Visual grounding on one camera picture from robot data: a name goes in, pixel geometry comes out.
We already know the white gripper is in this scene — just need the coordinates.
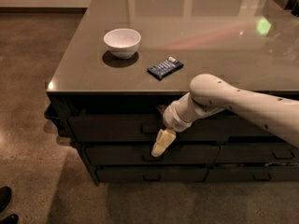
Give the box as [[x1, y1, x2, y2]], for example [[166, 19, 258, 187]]
[[151, 102, 192, 158]]

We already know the drawer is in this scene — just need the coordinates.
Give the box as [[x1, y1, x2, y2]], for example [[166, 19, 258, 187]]
[[85, 145, 220, 165], [68, 114, 270, 142], [206, 166, 299, 182], [215, 136, 299, 164], [96, 166, 208, 183]]

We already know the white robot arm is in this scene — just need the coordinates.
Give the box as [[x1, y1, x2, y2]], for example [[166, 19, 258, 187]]
[[151, 74, 299, 157]]

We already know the dark drawer cabinet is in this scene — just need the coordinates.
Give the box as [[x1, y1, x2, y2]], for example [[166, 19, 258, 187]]
[[47, 0, 299, 184]]

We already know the blue snack packet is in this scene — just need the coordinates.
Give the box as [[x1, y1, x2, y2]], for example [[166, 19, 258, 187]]
[[147, 57, 184, 80]]

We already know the white ceramic bowl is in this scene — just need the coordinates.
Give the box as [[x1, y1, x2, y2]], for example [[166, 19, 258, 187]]
[[103, 28, 141, 59]]

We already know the black shoe upper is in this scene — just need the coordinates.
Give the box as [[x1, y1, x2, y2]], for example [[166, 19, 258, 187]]
[[0, 186, 12, 213]]

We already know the black shoe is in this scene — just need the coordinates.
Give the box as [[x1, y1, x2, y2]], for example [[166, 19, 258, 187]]
[[0, 214, 19, 224], [0, 186, 12, 213]]

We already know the black shoe lower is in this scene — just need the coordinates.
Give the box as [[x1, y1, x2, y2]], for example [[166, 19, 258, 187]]
[[0, 214, 19, 224]]

